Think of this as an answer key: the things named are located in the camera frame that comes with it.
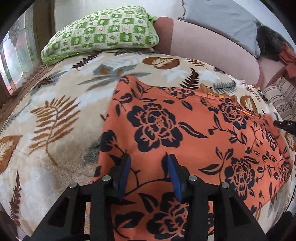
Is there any grey pillow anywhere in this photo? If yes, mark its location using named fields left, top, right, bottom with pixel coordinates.
left=178, top=0, right=260, bottom=58

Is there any leaf print fleece blanket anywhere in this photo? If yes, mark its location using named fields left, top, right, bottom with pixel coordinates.
left=0, top=50, right=296, bottom=237

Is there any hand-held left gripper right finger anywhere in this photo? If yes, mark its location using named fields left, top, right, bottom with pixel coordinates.
left=167, top=153, right=269, bottom=241

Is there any pink brown-edged blanket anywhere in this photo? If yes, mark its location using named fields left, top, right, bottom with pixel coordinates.
left=257, top=56, right=289, bottom=91

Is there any orange black floral shirt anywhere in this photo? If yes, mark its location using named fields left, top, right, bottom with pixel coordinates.
left=91, top=75, right=293, bottom=241

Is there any wooden window frame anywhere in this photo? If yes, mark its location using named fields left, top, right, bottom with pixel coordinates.
left=32, top=0, right=56, bottom=65

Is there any salmon orange cloth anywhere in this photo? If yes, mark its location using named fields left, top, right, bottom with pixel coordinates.
left=279, top=43, right=296, bottom=78

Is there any striped beige cushion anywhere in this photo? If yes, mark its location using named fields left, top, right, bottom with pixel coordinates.
left=275, top=77, right=296, bottom=122
left=264, top=83, right=287, bottom=110

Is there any green checkered pillow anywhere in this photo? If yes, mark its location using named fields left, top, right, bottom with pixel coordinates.
left=41, top=6, right=160, bottom=65

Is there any pink bolster cushion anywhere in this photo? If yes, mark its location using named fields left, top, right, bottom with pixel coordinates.
left=154, top=17, right=260, bottom=86

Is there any stained glass window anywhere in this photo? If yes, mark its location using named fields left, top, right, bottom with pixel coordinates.
left=0, top=9, right=37, bottom=93

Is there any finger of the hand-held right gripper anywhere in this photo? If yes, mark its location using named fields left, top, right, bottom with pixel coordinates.
left=273, top=119, right=296, bottom=135

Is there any dark furry garment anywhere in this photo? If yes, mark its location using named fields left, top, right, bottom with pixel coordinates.
left=256, top=25, right=287, bottom=62

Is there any brown fringed bedspread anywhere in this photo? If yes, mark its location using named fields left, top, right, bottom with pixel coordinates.
left=0, top=66, right=53, bottom=130

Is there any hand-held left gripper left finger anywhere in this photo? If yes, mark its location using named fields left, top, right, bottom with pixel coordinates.
left=30, top=154, right=131, bottom=241

